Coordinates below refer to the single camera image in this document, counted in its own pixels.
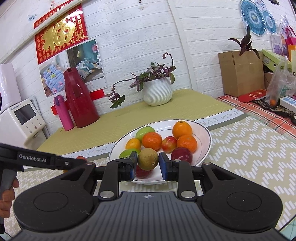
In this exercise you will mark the red-yellow peach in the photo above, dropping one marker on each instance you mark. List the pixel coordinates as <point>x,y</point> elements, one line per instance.
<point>169,144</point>

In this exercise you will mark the clear plastic bag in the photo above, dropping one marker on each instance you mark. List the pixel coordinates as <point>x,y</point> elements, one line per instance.
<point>282,84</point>

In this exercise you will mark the person's left hand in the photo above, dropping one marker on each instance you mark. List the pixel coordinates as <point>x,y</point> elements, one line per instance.
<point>7,198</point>

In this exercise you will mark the white ribbed plant pot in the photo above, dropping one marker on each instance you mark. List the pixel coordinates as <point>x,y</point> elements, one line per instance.
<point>157,92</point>

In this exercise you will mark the cardboard box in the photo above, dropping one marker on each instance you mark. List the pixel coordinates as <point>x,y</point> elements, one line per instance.
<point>241,74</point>

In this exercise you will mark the pink gift bag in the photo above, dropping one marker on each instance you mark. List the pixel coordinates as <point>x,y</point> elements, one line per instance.
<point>291,36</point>

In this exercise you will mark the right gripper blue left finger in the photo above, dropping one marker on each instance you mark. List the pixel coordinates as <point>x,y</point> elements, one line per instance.
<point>127,167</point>

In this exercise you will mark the white ceramic plate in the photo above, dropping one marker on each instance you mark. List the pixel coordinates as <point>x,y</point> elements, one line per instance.
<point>164,128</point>

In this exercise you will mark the pink water bottle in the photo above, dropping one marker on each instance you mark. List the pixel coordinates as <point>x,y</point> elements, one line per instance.
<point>63,113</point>

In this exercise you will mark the bedding poster calendar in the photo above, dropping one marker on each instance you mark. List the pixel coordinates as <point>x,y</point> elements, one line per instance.
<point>64,44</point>

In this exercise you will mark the red envelope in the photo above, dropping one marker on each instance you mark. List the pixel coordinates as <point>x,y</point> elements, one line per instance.
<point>258,94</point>

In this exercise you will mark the green apple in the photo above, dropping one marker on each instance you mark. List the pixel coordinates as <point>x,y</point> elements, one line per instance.
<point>142,131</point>
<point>129,153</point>

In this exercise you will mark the red thermos jug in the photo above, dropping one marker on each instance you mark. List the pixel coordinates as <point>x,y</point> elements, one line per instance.
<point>79,100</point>

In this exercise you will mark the small red fruit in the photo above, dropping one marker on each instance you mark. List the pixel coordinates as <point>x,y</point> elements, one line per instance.
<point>81,158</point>

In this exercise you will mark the small yellow-orange citrus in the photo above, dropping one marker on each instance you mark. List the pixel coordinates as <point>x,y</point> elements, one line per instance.
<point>133,143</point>

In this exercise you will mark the dark purple plant in box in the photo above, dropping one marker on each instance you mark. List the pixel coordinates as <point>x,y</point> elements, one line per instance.
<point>246,43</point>

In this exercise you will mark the beige tote bag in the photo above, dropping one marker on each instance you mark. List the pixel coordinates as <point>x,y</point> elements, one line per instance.
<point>293,61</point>

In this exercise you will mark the orange gift bag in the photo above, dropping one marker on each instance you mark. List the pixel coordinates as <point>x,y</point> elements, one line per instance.
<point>290,49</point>

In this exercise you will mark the purple trailing plant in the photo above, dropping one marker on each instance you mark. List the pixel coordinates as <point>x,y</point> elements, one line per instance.
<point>155,71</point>

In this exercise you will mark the bumpy mandarin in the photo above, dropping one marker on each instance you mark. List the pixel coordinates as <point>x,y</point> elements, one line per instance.
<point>152,140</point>

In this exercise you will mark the green apple on plate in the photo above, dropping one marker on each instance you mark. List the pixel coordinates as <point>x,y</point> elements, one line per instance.
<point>142,131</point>

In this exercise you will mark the small mandarin on plate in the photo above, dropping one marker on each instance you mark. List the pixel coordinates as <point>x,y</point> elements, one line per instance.
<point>187,141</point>

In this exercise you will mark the white water purifier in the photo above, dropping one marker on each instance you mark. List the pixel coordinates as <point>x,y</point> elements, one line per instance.
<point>10,94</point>

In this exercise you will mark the brown longan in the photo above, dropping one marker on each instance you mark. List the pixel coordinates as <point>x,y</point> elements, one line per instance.
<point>148,159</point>

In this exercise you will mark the tall orange on plate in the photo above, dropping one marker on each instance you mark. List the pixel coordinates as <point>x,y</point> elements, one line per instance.
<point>181,128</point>

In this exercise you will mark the dark red plum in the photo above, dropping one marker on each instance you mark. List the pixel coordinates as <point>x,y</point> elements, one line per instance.
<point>182,154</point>
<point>141,174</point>

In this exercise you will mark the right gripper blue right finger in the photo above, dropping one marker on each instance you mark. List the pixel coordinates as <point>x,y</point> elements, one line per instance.
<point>169,168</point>

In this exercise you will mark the blue paper fan decoration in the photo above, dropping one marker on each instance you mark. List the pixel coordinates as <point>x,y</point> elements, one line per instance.
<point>253,17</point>

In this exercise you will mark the white countertop appliance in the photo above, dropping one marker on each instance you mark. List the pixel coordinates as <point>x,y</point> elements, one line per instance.
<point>22,126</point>

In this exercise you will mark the green box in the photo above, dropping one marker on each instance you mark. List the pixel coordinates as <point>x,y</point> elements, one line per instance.
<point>271,60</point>

